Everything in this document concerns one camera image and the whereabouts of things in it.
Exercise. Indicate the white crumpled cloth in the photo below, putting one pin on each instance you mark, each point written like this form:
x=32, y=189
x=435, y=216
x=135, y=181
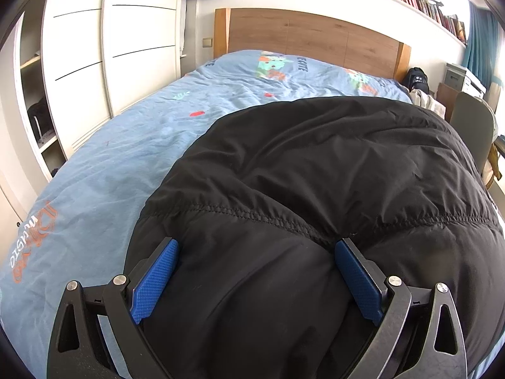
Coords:
x=428, y=102

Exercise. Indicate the black padded jacket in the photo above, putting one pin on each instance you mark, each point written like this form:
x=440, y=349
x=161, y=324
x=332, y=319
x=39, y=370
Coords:
x=300, y=173

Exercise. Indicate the brown wooden desk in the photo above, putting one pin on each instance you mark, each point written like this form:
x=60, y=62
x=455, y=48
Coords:
x=446, y=98

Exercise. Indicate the white wardrobe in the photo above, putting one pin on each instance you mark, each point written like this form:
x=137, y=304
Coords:
x=130, y=27

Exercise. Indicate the teal curtain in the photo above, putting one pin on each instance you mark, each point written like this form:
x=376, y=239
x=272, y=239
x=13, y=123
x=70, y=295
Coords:
x=479, y=47

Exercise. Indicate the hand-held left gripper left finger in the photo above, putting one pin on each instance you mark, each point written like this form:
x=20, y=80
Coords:
x=156, y=280

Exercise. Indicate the grey-green chair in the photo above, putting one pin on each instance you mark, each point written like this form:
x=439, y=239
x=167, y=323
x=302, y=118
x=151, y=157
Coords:
x=471, y=122

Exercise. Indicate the dark folded clothes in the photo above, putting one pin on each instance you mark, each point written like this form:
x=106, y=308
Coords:
x=39, y=116

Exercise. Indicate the black bag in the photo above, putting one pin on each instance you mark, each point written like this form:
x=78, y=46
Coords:
x=416, y=79

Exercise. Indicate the wall light switch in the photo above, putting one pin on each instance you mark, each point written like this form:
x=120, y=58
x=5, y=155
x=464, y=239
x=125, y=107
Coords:
x=207, y=42

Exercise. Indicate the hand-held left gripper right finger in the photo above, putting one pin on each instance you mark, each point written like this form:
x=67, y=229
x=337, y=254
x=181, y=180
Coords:
x=361, y=280

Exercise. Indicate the white printer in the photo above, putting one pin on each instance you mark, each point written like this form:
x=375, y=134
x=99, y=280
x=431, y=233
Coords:
x=463, y=77

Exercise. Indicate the wooden headboard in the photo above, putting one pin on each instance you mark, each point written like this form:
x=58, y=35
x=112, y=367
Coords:
x=307, y=31

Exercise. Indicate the light blue printed bed blanket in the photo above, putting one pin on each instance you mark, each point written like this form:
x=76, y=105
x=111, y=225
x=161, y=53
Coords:
x=118, y=146

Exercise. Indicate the yellow bag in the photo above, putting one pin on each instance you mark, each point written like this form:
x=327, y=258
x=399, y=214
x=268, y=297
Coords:
x=496, y=166

